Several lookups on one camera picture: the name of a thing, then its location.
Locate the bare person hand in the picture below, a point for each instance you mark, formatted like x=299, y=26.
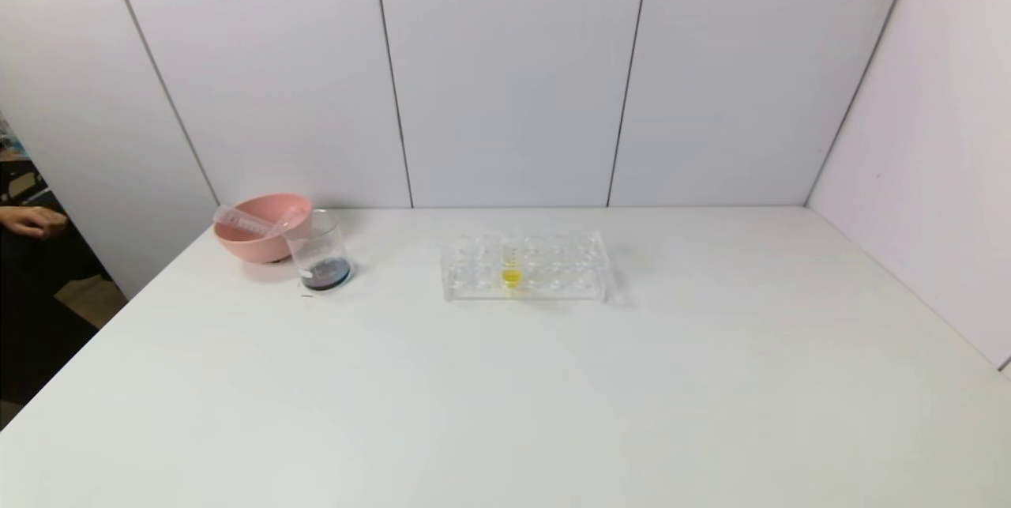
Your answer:
x=35, y=220

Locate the test tube with blue pigment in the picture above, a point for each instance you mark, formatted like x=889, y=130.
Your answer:
x=241, y=221

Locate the test tube with yellow pigment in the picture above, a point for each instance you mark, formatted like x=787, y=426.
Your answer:
x=512, y=275

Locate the clear acrylic test tube rack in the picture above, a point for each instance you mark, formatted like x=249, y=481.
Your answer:
x=553, y=271

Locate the seated person in black clothing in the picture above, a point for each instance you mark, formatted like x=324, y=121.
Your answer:
x=39, y=271

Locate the pink plastic bowl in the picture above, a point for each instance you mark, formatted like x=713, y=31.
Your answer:
x=257, y=247

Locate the clear glass beaker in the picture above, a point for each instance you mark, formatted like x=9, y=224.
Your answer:
x=324, y=271

